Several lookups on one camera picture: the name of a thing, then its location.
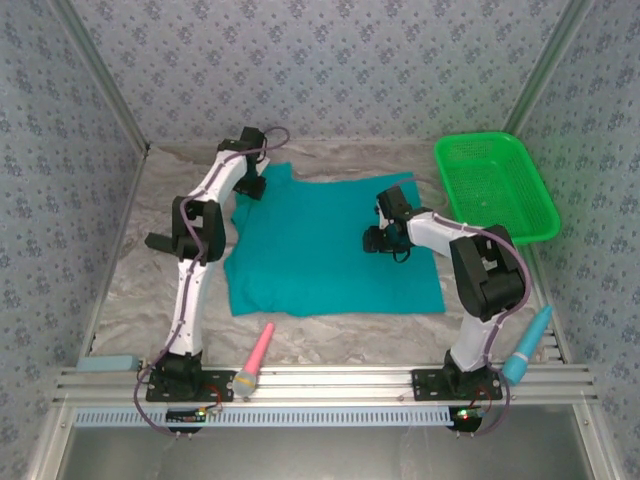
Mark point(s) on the teal t-shirt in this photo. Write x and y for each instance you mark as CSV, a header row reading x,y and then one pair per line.
x,y
320,250

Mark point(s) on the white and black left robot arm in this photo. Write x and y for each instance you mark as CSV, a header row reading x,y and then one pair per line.
x,y
192,295

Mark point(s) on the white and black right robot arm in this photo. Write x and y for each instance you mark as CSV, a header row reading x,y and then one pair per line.
x,y
487,270

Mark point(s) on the green plastic basket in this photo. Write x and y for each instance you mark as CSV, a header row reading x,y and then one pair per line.
x,y
492,192

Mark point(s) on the black rectangular block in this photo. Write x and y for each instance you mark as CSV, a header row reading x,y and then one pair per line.
x,y
159,243

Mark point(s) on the pink toy microphone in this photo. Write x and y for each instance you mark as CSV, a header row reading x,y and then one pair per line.
x,y
257,355

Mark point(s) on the blue toy microphone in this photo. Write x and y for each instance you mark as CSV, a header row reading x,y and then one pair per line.
x,y
525,350

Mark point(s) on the light blue flat box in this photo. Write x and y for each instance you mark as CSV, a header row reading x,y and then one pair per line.
x,y
107,363

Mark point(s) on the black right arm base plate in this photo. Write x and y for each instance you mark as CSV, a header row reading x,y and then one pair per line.
x,y
425,385

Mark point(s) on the aluminium rail frame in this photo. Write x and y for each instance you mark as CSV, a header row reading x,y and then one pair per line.
x,y
325,387

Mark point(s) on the aluminium corner post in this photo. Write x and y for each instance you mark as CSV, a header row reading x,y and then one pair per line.
x,y
98,70
548,65

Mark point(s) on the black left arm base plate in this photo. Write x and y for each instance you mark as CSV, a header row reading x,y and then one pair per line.
x,y
222,387

